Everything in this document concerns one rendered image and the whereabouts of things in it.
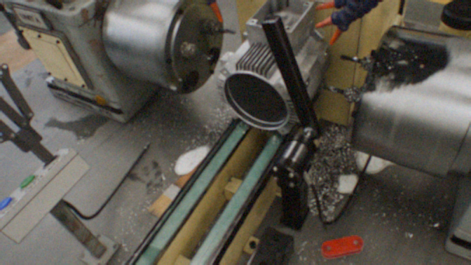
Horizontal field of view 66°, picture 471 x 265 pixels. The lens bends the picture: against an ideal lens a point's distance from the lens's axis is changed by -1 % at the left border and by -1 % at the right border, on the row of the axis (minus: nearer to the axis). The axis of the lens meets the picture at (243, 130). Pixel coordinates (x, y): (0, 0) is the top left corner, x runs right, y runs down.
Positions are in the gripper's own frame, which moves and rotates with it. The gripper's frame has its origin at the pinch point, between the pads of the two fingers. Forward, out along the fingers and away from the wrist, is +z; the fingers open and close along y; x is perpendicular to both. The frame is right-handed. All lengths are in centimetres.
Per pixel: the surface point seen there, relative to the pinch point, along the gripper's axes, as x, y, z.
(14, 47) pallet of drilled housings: 237, 91, -16
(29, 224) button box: -3.5, -10.2, 7.9
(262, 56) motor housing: -23.3, 36.4, 11.8
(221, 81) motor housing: -13.3, 32.4, 13.3
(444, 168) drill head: -52, 30, 36
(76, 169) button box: -3.5, 1.2, 7.0
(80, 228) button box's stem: 3.7, -4.7, 18.3
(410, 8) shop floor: 26, 252, 110
